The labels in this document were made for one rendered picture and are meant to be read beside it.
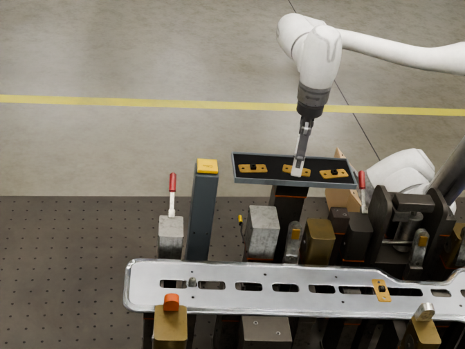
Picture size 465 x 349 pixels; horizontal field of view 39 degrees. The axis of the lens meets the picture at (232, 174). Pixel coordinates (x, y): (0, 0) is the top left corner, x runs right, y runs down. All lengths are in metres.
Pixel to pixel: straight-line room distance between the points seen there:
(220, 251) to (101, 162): 1.72
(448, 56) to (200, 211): 0.85
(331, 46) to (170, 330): 0.82
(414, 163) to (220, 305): 1.01
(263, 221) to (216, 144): 2.35
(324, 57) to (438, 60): 0.38
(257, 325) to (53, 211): 1.06
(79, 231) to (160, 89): 2.46
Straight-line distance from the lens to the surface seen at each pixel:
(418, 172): 2.43
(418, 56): 1.93
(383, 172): 2.44
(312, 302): 1.79
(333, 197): 2.55
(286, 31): 1.86
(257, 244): 1.84
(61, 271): 2.23
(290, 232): 1.85
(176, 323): 1.60
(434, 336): 1.76
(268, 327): 1.66
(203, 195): 1.95
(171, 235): 1.81
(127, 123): 4.27
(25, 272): 2.23
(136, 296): 1.73
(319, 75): 1.74
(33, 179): 3.79
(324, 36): 1.72
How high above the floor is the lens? 2.26
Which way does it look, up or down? 36 degrees down
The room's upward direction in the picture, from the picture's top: 9 degrees clockwise
